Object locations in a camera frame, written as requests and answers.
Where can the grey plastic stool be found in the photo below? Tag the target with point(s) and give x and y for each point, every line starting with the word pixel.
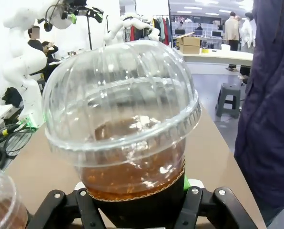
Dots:
pixel 228 95

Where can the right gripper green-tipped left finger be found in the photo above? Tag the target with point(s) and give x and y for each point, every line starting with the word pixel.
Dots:
pixel 61 212

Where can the seated person raising arms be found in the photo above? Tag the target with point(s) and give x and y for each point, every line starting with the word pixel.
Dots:
pixel 49 50

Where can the flat cardboard box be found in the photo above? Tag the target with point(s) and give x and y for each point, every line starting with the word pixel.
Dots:
pixel 188 41

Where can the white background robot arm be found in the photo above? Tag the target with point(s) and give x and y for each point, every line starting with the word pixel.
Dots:
pixel 137 22

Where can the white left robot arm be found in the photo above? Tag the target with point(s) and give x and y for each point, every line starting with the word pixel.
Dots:
pixel 23 64

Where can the person in purple jacket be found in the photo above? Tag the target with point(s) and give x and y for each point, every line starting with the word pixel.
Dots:
pixel 268 107

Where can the clothes rack with garments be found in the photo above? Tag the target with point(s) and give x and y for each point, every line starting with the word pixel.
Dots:
pixel 159 27

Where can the standing person in white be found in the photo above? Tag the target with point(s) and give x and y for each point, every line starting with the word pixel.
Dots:
pixel 246 32

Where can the seated person in black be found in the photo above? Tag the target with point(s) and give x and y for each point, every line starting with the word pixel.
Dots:
pixel 36 43

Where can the thin black light stand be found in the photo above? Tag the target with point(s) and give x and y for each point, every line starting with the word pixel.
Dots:
pixel 89 33

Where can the clear dome-lid iced coffee cup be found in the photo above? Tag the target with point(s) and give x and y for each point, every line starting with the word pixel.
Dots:
pixel 3 202
pixel 120 95

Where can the standing person in beige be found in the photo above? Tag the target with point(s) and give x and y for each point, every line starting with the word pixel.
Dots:
pixel 232 31

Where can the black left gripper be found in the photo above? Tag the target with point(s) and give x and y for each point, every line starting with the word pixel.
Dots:
pixel 74 6

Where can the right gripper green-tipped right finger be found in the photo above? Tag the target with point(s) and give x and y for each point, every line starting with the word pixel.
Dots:
pixel 208 210

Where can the long white counter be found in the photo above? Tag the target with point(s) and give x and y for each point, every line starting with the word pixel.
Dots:
pixel 216 58

